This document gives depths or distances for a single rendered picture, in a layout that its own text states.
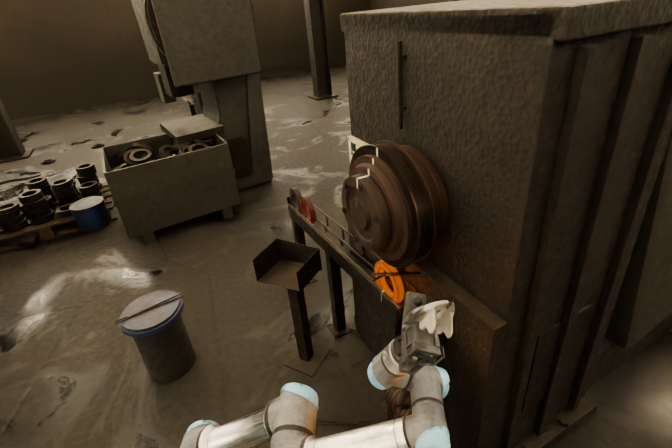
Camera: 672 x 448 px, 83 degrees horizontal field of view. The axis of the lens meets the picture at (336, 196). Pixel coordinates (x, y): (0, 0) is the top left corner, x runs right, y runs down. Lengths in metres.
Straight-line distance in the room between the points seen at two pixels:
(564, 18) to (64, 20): 10.69
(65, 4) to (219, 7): 7.62
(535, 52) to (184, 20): 3.03
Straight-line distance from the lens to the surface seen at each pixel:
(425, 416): 1.00
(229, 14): 3.76
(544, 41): 1.00
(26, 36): 11.23
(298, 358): 2.37
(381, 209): 1.26
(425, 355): 0.87
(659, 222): 1.82
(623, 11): 1.11
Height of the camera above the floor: 1.80
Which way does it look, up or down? 27 degrees down
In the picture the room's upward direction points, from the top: 5 degrees counter-clockwise
